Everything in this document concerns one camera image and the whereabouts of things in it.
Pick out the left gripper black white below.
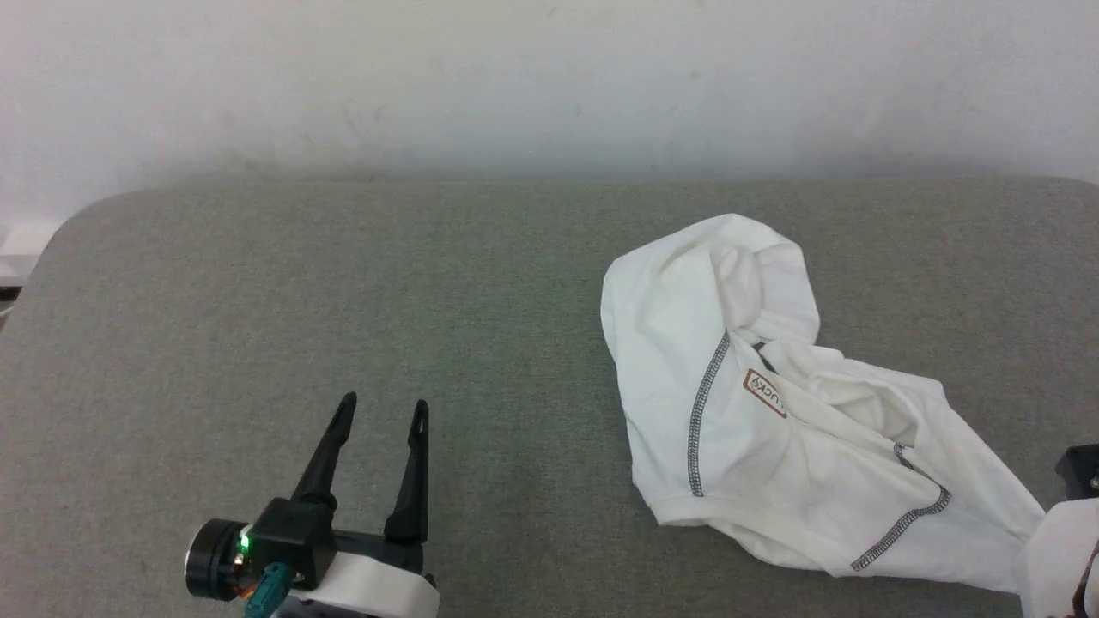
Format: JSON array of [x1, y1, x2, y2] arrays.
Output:
[[185, 393, 440, 618]]

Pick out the white garment with grey stitching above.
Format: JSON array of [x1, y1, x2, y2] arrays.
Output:
[[599, 213, 1048, 595]]

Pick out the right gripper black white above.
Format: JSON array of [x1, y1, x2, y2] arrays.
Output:
[[1020, 444, 1099, 618]]

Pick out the teal cable connector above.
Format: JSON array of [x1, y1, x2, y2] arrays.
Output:
[[243, 562, 291, 618]]

